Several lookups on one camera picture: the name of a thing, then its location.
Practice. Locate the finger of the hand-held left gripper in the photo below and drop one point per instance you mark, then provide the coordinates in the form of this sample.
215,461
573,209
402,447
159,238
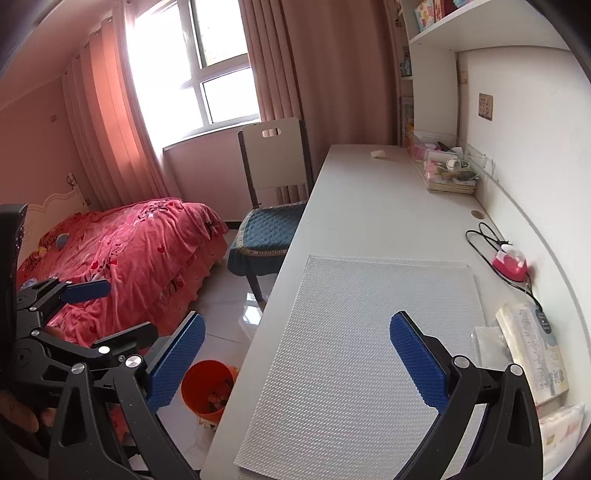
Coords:
124,336
87,291

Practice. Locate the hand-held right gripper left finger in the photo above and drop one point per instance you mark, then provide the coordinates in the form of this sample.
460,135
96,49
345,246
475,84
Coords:
178,364

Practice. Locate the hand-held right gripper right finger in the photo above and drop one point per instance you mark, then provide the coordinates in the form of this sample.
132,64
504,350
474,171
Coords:
418,360

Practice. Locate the orange plastic bin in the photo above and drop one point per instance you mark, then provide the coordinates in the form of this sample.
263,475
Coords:
196,387

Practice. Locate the person's left hand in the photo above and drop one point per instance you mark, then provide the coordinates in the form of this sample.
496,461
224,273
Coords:
18,410

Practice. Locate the blue plush toy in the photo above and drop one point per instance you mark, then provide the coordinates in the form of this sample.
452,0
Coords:
60,239

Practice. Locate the white bed headboard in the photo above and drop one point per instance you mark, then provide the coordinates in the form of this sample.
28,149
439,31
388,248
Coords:
51,207

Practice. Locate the bed with red blanket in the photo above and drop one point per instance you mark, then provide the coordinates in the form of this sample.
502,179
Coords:
138,249

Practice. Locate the white textured desk mat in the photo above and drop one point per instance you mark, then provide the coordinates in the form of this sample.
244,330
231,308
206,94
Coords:
351,369

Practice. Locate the thick white book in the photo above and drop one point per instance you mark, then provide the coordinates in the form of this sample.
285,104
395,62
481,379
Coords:
531,355

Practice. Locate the pink and white device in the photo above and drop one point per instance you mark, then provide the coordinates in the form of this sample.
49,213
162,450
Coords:
508,264

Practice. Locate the blue quilted chair cushion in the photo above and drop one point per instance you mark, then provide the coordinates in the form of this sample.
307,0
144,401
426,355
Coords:
268,230

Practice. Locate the pink and white tissue pack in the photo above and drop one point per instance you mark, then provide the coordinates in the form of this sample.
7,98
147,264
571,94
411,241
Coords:
562,436

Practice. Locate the pink curtain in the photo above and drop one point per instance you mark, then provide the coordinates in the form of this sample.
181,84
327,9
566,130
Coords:
332,78
115,129

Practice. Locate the stack of flat books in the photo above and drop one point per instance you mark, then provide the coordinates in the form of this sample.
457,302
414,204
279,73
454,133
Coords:
450,187

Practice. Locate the small crumpled tissue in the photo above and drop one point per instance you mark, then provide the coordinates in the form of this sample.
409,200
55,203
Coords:
379,154

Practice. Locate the clear plastic organizer box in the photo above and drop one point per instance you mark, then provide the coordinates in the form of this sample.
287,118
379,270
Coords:
434,147

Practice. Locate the white and dark wooden chair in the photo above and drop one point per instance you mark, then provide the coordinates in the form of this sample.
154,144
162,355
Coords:
272,157

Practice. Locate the window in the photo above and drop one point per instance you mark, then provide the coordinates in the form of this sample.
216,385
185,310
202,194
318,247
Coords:
194,69

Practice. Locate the colourful books on shelf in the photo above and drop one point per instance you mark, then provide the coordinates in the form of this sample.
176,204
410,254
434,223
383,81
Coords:
431,11

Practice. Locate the wall outlet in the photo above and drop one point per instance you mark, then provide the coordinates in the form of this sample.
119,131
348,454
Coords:
485,106

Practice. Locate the white wall shelf unit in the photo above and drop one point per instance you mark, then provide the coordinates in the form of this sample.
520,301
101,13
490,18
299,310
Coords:
461,23

